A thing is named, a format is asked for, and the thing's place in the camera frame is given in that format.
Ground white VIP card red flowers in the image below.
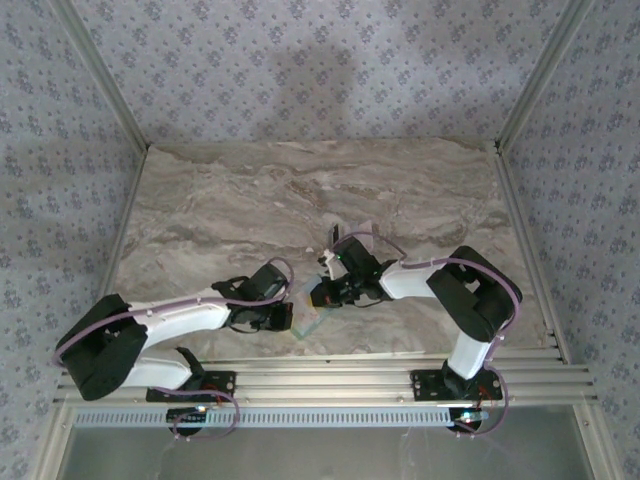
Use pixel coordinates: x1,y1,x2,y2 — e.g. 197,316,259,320
298,289,322,322
349,222,376,251

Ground grey metal panel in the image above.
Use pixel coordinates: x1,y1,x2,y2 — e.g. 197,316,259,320
64,424,586,480

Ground black controller board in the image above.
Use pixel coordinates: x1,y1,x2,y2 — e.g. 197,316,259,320
167,407,209,436
447,408,489,434

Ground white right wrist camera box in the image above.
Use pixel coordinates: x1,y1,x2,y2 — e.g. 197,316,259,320
318,247,342,280

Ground aluminium frame beam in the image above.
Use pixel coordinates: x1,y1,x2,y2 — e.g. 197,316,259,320
52,349,599,406

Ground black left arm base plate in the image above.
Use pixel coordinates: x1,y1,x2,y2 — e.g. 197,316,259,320
145,369,237,404

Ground grey slotted cable duct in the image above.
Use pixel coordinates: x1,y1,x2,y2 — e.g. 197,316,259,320
73,407,451,429

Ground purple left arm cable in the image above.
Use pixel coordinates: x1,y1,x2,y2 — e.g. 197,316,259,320
52,257,296,444

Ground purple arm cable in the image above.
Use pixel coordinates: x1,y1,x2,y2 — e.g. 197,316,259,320
52,257,296,444
332,232,524,440

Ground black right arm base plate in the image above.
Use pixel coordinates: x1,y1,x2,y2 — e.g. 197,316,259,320
409,367,504,404

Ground aluminium side rail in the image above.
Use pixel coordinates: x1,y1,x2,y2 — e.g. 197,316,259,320
89,144,151,306
492,144,571,366

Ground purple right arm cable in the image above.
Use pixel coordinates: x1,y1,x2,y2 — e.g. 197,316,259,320
332,232,524,440

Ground aluminium frame post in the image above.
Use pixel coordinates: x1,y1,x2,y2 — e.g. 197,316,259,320
52,0,151,149
494,0,596,151

